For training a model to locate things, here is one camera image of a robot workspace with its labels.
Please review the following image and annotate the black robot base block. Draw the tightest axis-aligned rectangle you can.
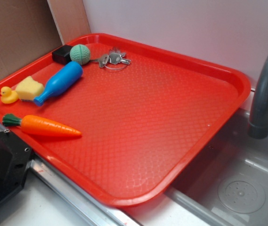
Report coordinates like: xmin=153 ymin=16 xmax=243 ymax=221
xmin=0 ymin=129 xmax=33 ymax=206

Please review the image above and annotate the blue plastic bottle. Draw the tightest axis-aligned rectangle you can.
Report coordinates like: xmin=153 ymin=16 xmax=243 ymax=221
xmin=33 ymin=61 xmax=83 ymax=106

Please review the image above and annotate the red plastic tray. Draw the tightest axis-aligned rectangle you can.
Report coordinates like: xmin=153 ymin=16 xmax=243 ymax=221
xmin=0 ymin=33 xmax=251 ymax=207

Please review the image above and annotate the silver key bunch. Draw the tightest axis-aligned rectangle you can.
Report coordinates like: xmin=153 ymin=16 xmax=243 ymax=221
xmin=89 ymin=47 xmax=131 ymax=71

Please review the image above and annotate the green textured ball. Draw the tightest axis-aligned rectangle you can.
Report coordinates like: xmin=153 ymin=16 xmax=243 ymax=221
xmin=70 ymin=44 xmax=91 ymax=65

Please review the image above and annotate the black small box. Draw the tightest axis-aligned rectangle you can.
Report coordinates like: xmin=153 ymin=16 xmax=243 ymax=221
xmin=51 ymin=45 xmax=72 ymax=65

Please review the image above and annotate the orange toy carrot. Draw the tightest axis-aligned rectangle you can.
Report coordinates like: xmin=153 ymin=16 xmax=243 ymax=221
xmin=2 ymin=113 xmax=82 ymax=137

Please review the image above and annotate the yellow sponge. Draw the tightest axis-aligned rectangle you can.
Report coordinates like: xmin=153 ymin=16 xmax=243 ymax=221
xmin=15 ymin=76 xmax=44 ymax=101

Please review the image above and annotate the light wooden board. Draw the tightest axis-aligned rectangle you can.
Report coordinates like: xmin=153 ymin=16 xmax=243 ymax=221
xmin=47 ymin=0 xmax=91 ymax=44

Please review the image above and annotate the grey plastic sink basin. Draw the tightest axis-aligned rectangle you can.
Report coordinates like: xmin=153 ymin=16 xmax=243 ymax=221
xmin=166 ymin=110 xmax=268 ymax=226

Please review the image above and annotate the yellow rubber duck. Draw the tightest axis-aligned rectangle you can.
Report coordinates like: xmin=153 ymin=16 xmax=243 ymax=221
xmin=0 ymin=86 xmax=19 ymax=104

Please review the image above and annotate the brown cardboard panel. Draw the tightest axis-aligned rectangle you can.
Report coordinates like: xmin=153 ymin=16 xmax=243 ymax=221
xmin=0 ymin=0 xmax=62 ymax=80

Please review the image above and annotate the grey toy faucet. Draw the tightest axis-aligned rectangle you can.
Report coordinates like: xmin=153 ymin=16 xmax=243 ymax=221
xmin=247 ymin=34 xmax=268 ymax=139

